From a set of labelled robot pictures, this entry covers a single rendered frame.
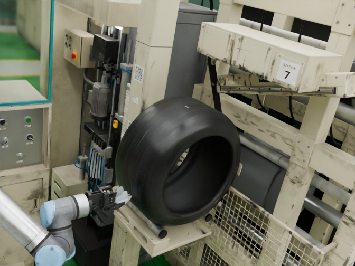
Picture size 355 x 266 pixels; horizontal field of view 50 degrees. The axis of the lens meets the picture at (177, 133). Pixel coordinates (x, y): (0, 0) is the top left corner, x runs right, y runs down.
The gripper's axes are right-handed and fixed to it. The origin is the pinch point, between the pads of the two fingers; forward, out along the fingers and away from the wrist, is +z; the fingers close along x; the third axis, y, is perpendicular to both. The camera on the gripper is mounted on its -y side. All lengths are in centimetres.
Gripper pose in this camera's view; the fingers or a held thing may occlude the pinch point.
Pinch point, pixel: (128, 197)
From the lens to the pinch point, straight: 166.9
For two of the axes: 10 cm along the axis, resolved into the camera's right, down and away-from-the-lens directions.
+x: -6.0, -4.1, 6.8
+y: 1.8, -9.0, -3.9
